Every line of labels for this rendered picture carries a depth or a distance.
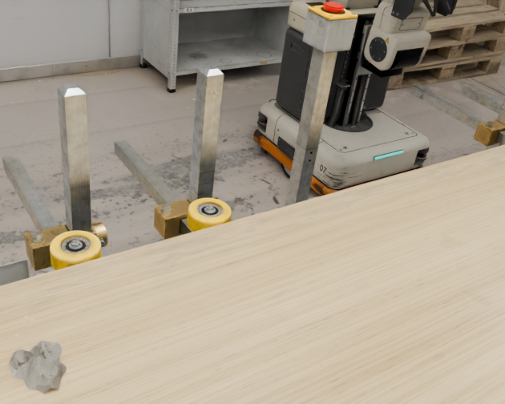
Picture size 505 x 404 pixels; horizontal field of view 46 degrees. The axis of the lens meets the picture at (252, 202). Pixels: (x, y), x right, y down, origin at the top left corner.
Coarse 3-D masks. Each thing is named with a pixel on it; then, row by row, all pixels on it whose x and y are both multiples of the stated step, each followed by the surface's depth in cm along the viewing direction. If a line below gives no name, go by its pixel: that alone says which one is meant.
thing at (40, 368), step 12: (36, 348) 78; (48, 348) 77; (60, 348) 79; (12, 360) 76; (24, 360) 76; (36, 360) 75; (48, 360) 77; (12, 372) 75; (24, 372) 75; (36, 372) 74; (48, 372) 76; (60, 372) 75; (36, 384) 74; (48, 384) 73
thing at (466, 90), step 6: (462, 90) 205; (468, 90) 203; (474, 90) 202; (468, 96) 203; (474, 96) 201; (480, 96) 199; (486, 96) 198; (480, 102) 200; (486, 102) 198; (492, 102) 196; (498, 102) 195; (492, 108) 196; (498, 108) 195
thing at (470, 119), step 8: (416, 88) 189; (424, 88) 189; (416, 96) 190; (424, 96) 187; (432, 96) 185; (440, 96) 185; (432, 104) 185; (440, 104) 183; (448, 104) 180; (456, 104) 181; (448, 112) 181; (456, 112) 178; (464, 112) 176; (472, 112) 177; (464, 120) 177; (472, 120) 174; (480, 120) 173; (504, 136) 167; (504, 144) 167
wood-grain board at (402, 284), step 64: (384, 192) 123; (448, 192) 126; (128, 256) 97; (192, 256) 99; (256, 256) 101; (320, 256) 103; (384, 256) 105; (448, 256) 107; (0, 320) 82; (64, 320) 84; (128, 320) 85; (192, 320) 87; (256, 320) 88; (320, 320) 90; (384, 320) 91; (448, 320) 93; (0, 384) 74; (64, 384) 75; (128, 384) 76; (192, 384) 77; (256, 384) 78; (320, 384) 80; (384, 384) 81; (448, 384) 82
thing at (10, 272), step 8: (8, 264) 106; (16, 264) 107; (24, 264) 108; (0, 272) 106; (8, 272) 107; (16, 272) 108; (24, 272) 109; (0, 280) 107; (8, 280) 108; (16, 280) 109
